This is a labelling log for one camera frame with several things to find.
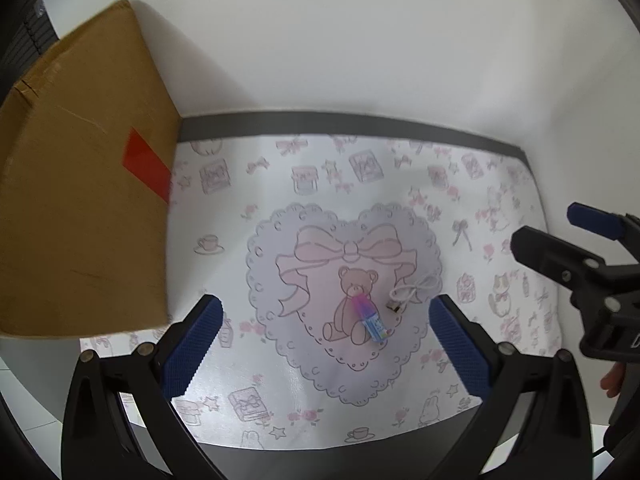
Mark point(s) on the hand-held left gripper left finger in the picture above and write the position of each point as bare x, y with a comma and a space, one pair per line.
192, 346

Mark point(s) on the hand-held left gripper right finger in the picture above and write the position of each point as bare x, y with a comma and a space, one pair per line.
457, 346

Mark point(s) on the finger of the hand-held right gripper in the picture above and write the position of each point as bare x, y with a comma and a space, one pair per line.
550, 255
595, 220

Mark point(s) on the pink blue tube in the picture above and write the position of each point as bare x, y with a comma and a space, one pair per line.
371, 321

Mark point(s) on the brown cardboard box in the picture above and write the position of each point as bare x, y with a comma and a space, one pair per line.
85, 185

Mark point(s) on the person's right hand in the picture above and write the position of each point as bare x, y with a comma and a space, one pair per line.
612, 381

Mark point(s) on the white pink printed mat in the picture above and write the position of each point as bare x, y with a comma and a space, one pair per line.
325, 185

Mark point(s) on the black window blinds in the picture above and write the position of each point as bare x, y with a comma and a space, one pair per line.
30, 35

